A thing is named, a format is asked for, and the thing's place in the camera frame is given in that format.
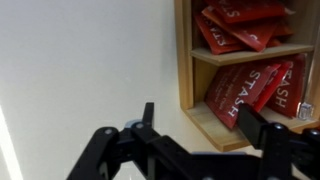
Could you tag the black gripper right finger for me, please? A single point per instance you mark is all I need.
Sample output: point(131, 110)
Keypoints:
point(276, 150)

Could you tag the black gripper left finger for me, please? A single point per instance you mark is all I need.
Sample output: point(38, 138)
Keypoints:
point(106, 150)

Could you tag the wooden tiered snack rack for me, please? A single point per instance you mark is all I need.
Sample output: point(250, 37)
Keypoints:
point(185, 66)

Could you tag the red Stash tea sachet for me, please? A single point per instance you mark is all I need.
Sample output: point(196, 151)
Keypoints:
point(246, 10)
point(253, 35)
point(233, 90)
point(286, 90)
point(275, 81)
point(216, 38)
point(283, 30)

